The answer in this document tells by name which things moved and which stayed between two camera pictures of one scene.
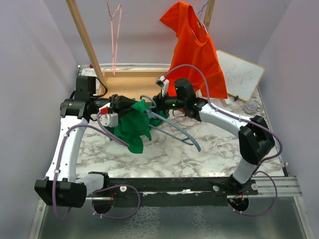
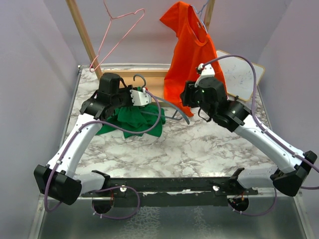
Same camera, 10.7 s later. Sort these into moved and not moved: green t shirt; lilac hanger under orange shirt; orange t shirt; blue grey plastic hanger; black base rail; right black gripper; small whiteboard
Moved: right black gripper; green t shirt; blue grey plastic hanger
Not moved: orange t shirt; black base rail; lilac hanger under orange shirt; small whiteboard
